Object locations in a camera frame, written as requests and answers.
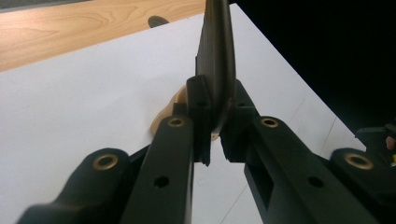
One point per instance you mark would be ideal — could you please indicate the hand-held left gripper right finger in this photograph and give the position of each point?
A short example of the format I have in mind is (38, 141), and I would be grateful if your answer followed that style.
(238, 130)

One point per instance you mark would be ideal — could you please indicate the dark oval object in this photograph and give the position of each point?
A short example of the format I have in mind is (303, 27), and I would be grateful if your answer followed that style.
(157, 21)

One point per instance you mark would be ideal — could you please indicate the dark comb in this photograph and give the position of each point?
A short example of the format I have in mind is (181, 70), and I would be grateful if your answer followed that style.
(216, 56)

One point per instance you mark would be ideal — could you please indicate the beige rounded object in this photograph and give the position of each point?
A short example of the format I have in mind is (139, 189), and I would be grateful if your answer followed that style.
(165, 115)

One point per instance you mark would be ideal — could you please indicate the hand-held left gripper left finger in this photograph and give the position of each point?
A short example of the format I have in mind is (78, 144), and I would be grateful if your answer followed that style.
(199, 118)

